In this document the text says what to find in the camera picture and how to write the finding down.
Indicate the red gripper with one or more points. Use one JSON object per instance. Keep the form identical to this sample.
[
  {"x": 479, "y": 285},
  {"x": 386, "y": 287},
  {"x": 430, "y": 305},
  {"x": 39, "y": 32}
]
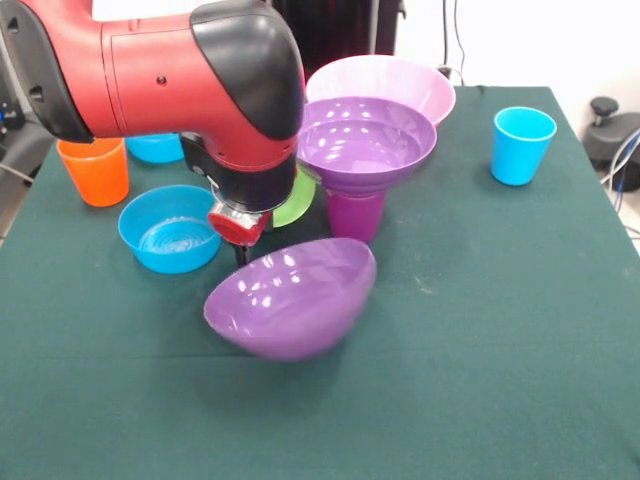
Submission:
[{"x": 237, "y": 227}]

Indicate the green ribbed bowl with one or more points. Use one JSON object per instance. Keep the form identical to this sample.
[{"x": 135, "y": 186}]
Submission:
[{"x": 297, "y": 205}]

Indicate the purple bowl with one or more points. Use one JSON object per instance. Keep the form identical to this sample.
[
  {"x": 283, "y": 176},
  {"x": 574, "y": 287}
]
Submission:
[
  {"x": 365, "y": 150},
  {"x": 295, "y": 320}
]

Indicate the purple cup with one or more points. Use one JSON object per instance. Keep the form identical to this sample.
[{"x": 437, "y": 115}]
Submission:
[{"x": 355, "y": 220}]

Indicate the blue bowl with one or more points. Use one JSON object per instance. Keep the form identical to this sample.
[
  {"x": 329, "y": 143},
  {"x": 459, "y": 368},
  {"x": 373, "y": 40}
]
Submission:
[
  {"x": 170, "y": 257},
  {"x": 155, "y": 150}
]

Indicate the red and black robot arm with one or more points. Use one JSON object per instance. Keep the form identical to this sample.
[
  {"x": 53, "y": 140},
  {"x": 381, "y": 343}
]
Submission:
[{"x": 175, "y": 85}]

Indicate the orange cup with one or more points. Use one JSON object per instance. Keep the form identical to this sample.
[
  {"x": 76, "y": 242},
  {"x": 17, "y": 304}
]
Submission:
[{"x": 97, "y": 177}]

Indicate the dark green tablecloth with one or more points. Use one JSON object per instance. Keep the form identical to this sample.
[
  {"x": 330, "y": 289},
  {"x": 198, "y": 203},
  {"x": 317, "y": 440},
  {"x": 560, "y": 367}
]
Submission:
[{"x": 320, "y": 410}]

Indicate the large pink bowl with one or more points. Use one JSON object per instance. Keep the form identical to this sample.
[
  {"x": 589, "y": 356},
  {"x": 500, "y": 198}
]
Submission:
[{"x": 390, "y": 77}]

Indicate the grey chair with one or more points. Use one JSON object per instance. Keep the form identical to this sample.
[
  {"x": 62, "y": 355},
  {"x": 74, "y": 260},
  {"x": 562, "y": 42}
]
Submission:
[{"x": 25, "y": 155}]

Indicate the black equipment box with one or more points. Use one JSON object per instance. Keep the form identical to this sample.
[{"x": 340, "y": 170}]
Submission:
[{"x": 4, "y": 117}]

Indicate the blue cup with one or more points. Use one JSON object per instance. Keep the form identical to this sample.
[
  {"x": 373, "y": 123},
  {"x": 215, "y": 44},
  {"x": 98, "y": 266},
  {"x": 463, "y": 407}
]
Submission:
[{"x": 520, "y": 155}]

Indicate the dark grey base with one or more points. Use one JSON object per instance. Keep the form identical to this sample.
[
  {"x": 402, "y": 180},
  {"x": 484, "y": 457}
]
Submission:
[{"x": 612, "y": 142}]

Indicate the black knob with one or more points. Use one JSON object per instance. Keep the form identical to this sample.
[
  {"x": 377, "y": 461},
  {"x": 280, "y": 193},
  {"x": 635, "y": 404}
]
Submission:
[{"x": 604, "y": 106}]

